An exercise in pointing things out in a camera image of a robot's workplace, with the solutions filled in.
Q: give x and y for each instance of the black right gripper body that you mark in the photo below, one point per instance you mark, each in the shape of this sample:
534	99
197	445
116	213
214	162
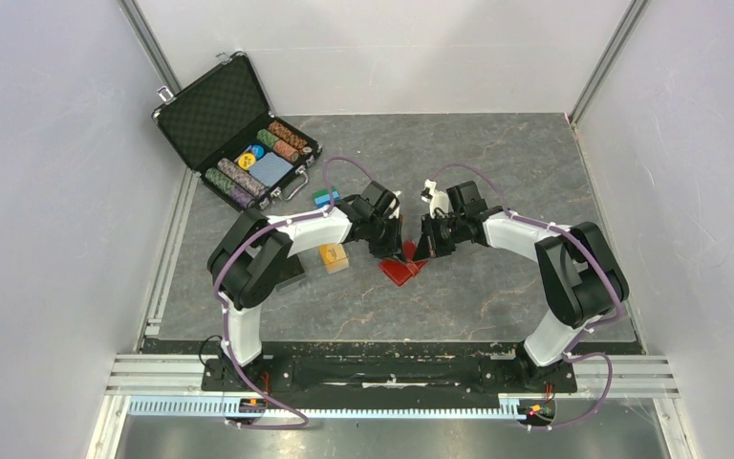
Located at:
442	231

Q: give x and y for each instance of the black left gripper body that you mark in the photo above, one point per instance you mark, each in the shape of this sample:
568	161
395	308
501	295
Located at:
389	235

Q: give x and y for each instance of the red leather card holder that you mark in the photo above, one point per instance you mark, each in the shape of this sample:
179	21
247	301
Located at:
399	273

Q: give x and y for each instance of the clear plastic card box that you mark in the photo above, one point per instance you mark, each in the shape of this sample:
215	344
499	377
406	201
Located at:
313	266

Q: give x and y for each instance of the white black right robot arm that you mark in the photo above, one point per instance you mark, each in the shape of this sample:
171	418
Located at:
582	281

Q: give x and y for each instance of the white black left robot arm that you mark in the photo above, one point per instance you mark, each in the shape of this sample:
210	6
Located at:
246	265

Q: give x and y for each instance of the orange card stack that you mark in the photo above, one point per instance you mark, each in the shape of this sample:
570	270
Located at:
334	258

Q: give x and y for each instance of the black card stack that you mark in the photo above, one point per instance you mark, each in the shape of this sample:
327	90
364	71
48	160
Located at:
290	274

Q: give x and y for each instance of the blue playing card deck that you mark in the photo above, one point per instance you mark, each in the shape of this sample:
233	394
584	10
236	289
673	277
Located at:
270	169

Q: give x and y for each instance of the stacked toy building blocks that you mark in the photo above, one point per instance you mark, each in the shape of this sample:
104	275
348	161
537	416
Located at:
323	197

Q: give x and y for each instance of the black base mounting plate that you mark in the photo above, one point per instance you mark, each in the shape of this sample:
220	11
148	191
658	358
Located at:
332	375

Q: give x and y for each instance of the red poker chip row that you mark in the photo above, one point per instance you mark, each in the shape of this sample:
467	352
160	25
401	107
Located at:
287	151

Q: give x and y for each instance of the purple grey poker chip row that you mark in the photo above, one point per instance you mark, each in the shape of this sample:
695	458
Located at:
242	178

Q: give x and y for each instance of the brown poker chip row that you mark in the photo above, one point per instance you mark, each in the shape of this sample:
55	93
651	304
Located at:
285	134

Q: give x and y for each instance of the blue dealer chip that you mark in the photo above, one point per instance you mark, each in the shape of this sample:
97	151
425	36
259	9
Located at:
257	151

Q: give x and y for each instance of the yellow dealer chip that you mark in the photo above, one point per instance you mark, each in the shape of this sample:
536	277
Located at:
246	160

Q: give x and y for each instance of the green purple poker chip row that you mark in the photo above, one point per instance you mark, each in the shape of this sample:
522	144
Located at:
238	195

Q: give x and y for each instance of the black aluminium poker chip case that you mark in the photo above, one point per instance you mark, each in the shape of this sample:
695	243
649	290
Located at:
218	115

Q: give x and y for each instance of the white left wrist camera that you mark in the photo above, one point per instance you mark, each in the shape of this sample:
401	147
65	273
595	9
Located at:
393	211

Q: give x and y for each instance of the aluminium slotted rail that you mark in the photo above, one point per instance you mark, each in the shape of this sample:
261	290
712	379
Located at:
250	408

